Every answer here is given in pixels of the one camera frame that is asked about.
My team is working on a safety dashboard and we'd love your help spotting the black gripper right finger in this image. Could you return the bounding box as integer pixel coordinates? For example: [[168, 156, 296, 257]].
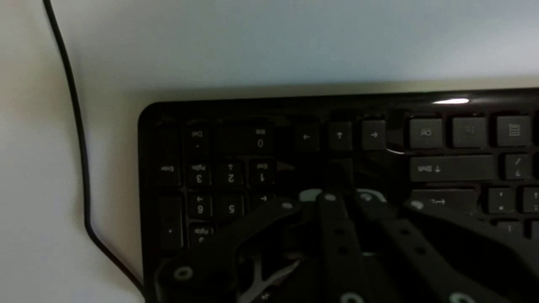
[[352, 188, 539, 303]]

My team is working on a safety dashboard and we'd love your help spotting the black keyboard cable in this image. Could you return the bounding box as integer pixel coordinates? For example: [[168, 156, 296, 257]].
[[40, 0, 148, 296]]

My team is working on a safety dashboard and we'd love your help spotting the black computer keyboard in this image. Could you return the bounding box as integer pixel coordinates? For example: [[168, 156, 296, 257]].
[[136, 86, 539, 303]]

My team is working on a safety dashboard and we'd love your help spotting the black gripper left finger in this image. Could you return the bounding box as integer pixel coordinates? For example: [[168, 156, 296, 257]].
[[151, 190, 372, 303]]

